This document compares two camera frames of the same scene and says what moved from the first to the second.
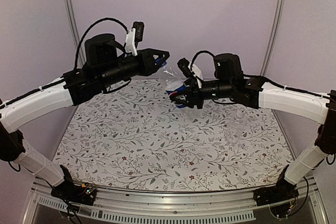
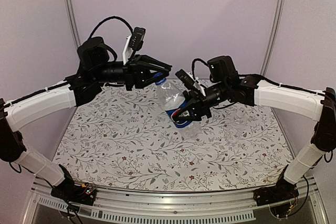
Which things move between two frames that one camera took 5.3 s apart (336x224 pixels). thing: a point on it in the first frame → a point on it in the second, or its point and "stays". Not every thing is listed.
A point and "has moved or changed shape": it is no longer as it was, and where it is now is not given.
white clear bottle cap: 240,112 stays
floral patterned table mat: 131,137 stays
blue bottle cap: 159,61 has moved or changed shape
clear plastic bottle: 235,129 stays
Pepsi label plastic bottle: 174,83 has moved or changed shape
